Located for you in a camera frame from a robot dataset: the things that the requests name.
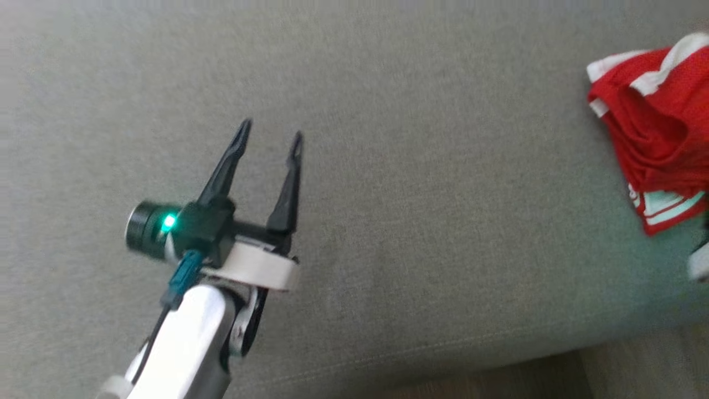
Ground left black cable teal plug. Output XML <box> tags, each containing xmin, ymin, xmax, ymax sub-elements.
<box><xmin>133</xmin><ymin>249</ymin><xmax>203</xmax><ymax>383</ymax></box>

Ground red shorts with white bands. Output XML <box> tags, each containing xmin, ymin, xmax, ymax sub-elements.
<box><xmin>586</xmin><ymin>32</ymin><xmax>709</xmax><ymax>195</ymax></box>

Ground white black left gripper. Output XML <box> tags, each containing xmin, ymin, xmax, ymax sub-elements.
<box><xmin>197</xmin><ymin>118</ymin><xmax>304</xmax><ymax>293</ymax></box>

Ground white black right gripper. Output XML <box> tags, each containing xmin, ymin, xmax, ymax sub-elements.
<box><xmin>687</xmin><ymin>241</ymin><xmax>709</xmax><ymax>280</ymax></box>

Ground large grey sofa seat cushion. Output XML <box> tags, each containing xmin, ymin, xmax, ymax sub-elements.
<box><xmin>0</xmin><ymin>0</ymin><xmax>709</xmax><ymax>399</ymax></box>

